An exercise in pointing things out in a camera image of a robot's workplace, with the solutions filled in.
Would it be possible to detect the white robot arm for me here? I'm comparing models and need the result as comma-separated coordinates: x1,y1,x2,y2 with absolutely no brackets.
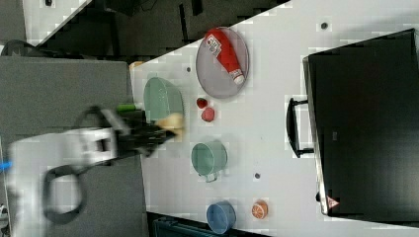
7,106,183,237

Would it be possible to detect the green marker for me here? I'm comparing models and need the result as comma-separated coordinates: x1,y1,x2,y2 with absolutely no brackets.
117,104,136,113

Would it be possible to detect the orange slice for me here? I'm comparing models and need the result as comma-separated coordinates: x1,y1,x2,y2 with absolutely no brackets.
252,199,268,219

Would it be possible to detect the light red strawberry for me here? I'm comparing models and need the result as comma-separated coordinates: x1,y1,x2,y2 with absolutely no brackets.
202,108,215,122

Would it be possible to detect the blue cup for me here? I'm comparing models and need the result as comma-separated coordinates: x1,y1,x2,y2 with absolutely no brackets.
207,200,236,234

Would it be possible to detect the red ketchup bottle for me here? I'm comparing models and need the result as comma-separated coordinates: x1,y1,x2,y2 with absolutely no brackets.
205,28,245,85

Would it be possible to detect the green oval colander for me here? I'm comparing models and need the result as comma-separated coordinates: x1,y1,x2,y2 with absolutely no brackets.
143,77,184,121

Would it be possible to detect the silver black toaster oven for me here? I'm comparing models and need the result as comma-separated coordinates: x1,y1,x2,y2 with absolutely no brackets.
287,29,419,227

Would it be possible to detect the grey round plate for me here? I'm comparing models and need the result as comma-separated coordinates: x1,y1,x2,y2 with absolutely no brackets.
196,27,249,99

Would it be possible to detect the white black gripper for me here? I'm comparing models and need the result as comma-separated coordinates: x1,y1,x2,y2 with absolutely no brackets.
98,109,176,157

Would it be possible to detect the dark red strawberry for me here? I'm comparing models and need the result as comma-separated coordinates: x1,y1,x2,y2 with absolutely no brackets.
197,98,208,109

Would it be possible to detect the green mug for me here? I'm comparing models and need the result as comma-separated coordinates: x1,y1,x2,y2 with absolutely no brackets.
191,140,227,183

